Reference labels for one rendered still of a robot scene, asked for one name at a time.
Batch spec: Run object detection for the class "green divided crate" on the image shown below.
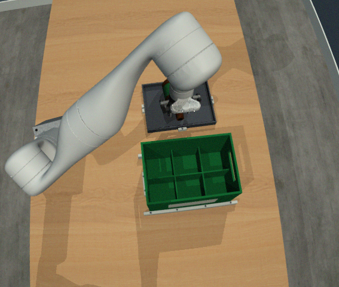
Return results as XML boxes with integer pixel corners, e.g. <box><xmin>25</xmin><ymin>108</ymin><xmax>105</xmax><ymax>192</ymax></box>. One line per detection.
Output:
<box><xmin>141</xmin><ymin>133</ymin><xmax>242</xmax><ymax>211</ymax></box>

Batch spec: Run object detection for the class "brown bottle with green label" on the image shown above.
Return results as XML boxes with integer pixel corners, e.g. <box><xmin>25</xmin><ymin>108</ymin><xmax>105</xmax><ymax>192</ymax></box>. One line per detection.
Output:
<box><xmin>162</xmin><ymin>80</ymin><xmax>184</xmax><ymax>121</ymax></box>

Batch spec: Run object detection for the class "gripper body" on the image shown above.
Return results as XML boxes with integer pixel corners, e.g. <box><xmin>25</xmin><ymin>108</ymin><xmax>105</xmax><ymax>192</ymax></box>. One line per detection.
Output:
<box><xmin>168</xmin><ymin>95</ymin><xmax>175</xmax><ymax>105</ymax></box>

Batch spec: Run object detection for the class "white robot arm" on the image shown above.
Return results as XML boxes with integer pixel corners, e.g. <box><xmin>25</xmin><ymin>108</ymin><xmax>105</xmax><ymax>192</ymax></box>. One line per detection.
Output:
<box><xmin>5</xmin><ymin>11</ymin><xmax>222</xmax><ymax>196</ymax></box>

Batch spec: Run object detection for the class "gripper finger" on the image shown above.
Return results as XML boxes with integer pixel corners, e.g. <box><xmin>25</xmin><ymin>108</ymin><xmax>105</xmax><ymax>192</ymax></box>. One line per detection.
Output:
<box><xmin>159</xmin><ymin>100</ymin><xmax>172</xmax><ymax>117</ymax></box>
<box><xmin>193</xmin><ymin>93</ymin><xmax>201</xmax><ymax>102</ymax></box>

